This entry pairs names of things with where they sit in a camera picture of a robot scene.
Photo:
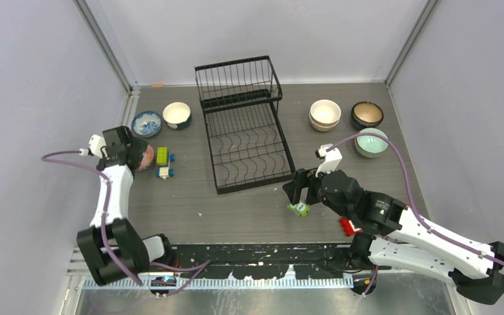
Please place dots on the red patterned bowl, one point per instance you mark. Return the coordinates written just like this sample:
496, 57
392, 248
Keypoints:
147, 158

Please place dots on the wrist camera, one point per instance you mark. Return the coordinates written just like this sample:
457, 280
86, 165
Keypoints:
330, 158
95, 145

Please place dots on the mint green bowl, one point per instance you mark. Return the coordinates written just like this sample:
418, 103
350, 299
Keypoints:
371, 146

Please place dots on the green owl block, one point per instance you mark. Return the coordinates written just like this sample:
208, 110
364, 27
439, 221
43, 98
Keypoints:
300, 209

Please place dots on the dark teal bowl white foot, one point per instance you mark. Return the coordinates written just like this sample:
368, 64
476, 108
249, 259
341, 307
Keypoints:
177, 115

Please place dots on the black wire dish rack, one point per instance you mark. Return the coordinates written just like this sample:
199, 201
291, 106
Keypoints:
240, 104

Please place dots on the brown rimmed bowl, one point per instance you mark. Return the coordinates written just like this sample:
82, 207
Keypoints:
368, 114

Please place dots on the red grid block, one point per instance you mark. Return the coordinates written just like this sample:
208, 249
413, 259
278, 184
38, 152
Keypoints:
348, 228

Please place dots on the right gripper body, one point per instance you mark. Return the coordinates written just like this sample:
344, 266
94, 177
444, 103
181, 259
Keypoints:
323, 197

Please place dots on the blue white patterned bowl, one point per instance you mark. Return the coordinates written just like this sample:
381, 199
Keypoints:
146, 124

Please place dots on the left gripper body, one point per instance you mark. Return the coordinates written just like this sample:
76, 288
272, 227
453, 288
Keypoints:
138, 147

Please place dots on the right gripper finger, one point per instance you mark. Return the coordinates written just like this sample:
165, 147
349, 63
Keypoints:
293, 190
314, 181

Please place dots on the yellow blue toy block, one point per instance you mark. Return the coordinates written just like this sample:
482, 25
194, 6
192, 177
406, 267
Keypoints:
164, 159

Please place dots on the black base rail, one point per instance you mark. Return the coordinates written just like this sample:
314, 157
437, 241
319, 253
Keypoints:
267, 261

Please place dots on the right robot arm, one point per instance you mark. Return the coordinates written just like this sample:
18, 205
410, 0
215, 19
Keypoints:
389, 234

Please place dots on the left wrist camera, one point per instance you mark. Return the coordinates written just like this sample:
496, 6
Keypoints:
95, 145

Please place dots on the cream bowl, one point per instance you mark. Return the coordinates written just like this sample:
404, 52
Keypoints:
322, 128
325, 112

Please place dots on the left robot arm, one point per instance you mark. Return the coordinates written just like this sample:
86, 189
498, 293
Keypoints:
110, 246

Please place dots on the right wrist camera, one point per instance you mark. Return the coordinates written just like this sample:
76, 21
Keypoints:
330, 158

